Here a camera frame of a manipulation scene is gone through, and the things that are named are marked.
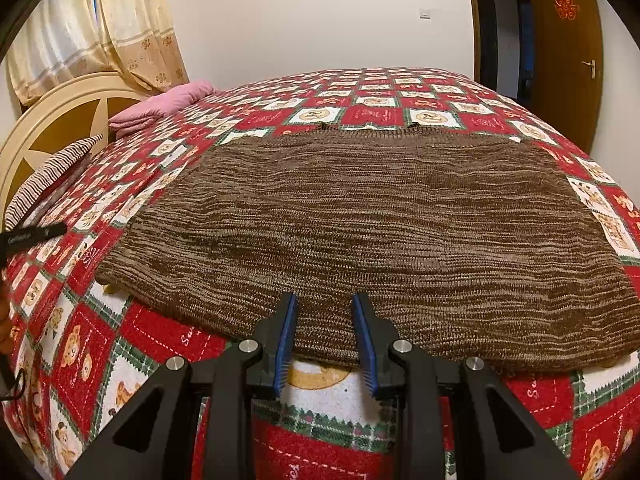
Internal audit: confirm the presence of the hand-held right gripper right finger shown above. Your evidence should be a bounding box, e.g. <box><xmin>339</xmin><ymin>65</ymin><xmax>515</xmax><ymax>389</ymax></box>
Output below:
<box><xmin>351</xmin><ymin>292</ymin><xmax>583</xmax><ymax>480</ymax></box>

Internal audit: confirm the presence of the cream wooden headboard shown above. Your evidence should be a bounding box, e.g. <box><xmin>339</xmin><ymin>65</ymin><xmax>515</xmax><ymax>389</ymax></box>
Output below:
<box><xmin>0</xmin><ymin>72</ymin><xmax>157</xmax><ymax>211</ymax></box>

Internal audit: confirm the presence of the brown knitted sweater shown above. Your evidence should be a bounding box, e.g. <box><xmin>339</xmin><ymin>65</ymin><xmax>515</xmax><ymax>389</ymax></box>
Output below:
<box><xmin>95</xmin><ymin>122</ymin><xmax>640</xmax><ymax>376</ymax></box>

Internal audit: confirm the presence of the beige patterned curtain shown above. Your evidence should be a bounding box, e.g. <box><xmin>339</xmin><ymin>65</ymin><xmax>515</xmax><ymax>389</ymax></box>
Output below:
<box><xmin>97</xmin><ymin>0</ymin><xmax>190</xmax><ymax>92</ymax></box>
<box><xmin>7</xmin><ymin>0</ymin><xmax>108</xmax><ymax>107</ymax></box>

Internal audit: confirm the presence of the striped pillow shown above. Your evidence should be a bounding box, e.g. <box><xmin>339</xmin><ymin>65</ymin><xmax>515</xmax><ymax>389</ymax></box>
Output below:
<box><xmin>4</xmin><ymin>135</ymin><xmax>105</xmax><ymax>231</ymax></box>

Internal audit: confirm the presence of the red checked printed blanket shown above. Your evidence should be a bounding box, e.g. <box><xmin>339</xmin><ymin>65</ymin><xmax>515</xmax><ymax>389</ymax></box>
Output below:
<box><xmin>2</xmin><ymin>66</ymin><xmax>640</xmax><ymax>480</ymax></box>

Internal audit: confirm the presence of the brown door frame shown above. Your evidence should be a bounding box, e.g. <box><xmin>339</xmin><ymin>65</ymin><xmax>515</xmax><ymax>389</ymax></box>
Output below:
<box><xmin>463</xmin><ymin>0</ymin><xmax>485</xmax><ymax>84</ymax></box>

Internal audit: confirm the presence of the black cord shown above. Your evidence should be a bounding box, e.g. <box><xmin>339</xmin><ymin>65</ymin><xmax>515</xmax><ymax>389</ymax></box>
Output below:
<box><xmin>0</xmin><ymin>355</ymin><xmax>27</xmax><ymax>402</ymax></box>

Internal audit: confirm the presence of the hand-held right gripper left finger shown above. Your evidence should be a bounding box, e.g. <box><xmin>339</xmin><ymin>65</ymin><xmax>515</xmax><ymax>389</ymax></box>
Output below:
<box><xmin>65</xmin><ymin>292</ymin><xmax>299</xmax><ymax>480</ymax></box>

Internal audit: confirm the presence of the pink folded pillow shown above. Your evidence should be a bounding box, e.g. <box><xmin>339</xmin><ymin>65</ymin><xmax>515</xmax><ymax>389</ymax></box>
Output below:
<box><xmin>108</xmin><ymin>79</ymin><xmax>216</xmax><ymax>136</ymax></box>

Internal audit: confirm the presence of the brown wooden door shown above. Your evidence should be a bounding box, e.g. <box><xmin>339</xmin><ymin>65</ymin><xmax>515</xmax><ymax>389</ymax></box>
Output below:
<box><xmin>527</xmin><ymin>0</ymin><xmax>604</xmax><ymax>157</ymax></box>

